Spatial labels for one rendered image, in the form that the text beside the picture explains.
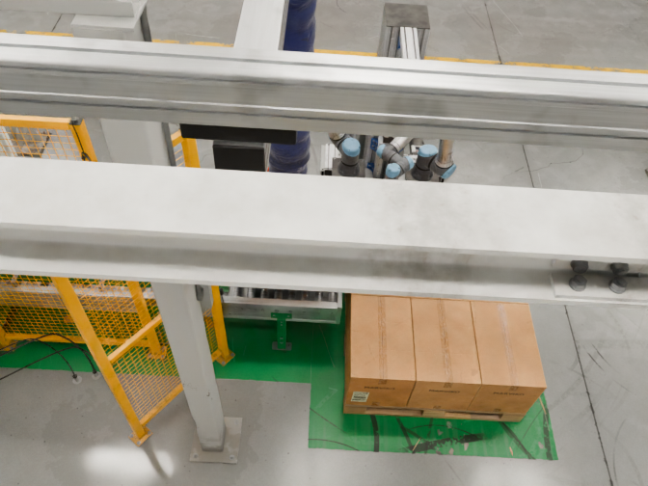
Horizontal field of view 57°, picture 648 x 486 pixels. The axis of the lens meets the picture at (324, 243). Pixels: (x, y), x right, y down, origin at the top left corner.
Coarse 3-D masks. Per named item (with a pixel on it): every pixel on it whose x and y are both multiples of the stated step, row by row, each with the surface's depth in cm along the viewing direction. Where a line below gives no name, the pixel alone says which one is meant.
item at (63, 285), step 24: (192, 144) 261; (72, 288) 250; (120, 288) 281; (216, 288) 351; (72, 312) 259; (216, 312) 368; (144, 336) 317; (216, 336) 396; (96, 360) 295; (216, 360) 417; (120, 384) 323; (144, 432) 378
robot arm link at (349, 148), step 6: (348, 138) 381; (342, 144) 378; (348, 144) 378; (354, 144) 379; (342, 150) 380; (348, 150) 376; (354, 150) 376; (342, 156) 383; (348, 156) 379; (354, 156) 379; (348, 162) 383; (354, 162) 384
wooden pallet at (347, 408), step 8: (344, 296) 455; (344, 336) 429; (344, 344) 423; (344, 352) 421; (344, 384) 401; (344, 392) 396; (344, 400) 392; (344, 408) 392; (352, 408) 392; (360, 408) 391; (368, 408) 399; (376, 408) 400; (384, 408) 400; (392, 408) 390; (400, 408) 389; (408, 408) 389; (416, 408) 389; (424, 408) 389; (400, 416) 399; (408, 416) 399; (416, 416) 398; (424, 416) 398; (432, 416) 398; (440, 416) 397; (448, 416) 399; (456, 416) 399; (464, 416) 400; (472, 416) 400; (480, 416) 400; (488, 416) 401; (496, 416) 401; (504, 416) 394; (512, 416) 394; (520, 416) 393
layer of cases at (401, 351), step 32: (352, 320) 381; (384, 320) 382; (416, 320) 383; (448, 320) 385; (480, 320) 386; (512, 320) 387; (352, 352) 367; (384, 352) 368; (416, 352) 369; (448, 352) 370; (480, 352) 371; (512, 352) 373; (352, 384) 364; (384, 384) 362; (416, 384) 361; (448, 384) 359; (480, 384) 358; (512, 384) 359; (544, 384) 360
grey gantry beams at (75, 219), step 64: (0, 192) 80; (64, 192) 80; (128, 192) 81; (192, 192) 82; (256, 192) 82; (320, 192) 83; (384, 192) 84; (448, 192) 84; (512, 192) 85; (576, 192) 86; (0, 256) 86; (64, 256) 87; (128, 256) 88; (192, 256) 88; (256, 256) 89; (320, 256) 89; (384, 256) 89; (448, 256) 89; (512, 256) 88; (576, 256) 79; (640, 256) 79
